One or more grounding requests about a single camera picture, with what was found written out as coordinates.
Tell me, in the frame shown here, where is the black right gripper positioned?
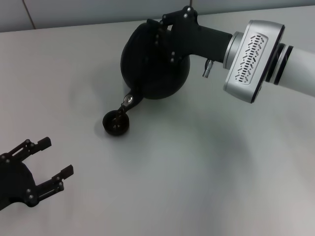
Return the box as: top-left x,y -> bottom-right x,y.
153,5 -> 233,64

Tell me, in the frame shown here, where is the small black teacup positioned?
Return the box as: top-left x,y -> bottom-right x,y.
102,110 -> 130,137

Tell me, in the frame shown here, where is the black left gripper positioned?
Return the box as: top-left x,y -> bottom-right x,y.
0,136 -> 75,208

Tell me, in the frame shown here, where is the black round teapot with handle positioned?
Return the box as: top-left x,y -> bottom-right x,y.
120,19 -> 191,114

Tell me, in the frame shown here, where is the right gripper cable connector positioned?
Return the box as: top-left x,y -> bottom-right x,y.
202,59 -> 215,78

